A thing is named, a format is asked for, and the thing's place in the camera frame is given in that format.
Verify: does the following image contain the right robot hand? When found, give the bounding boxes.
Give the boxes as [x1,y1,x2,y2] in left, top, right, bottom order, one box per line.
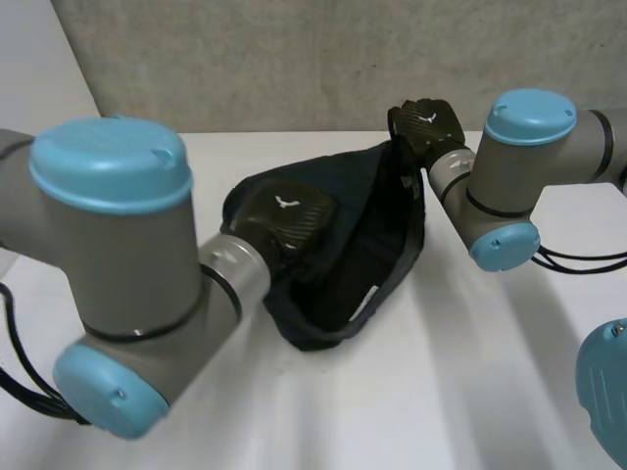
[387,97,467,171]

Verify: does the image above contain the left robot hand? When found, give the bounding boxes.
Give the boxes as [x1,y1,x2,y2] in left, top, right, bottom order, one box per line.
[230,178,340,284]

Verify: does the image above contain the dark blue shorts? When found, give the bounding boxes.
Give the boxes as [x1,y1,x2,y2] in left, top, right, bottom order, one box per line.
[218,138,426,353]

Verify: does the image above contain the black cable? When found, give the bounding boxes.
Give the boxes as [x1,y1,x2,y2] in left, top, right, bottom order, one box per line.
[529,234,627,272]
[0,281,93,427]

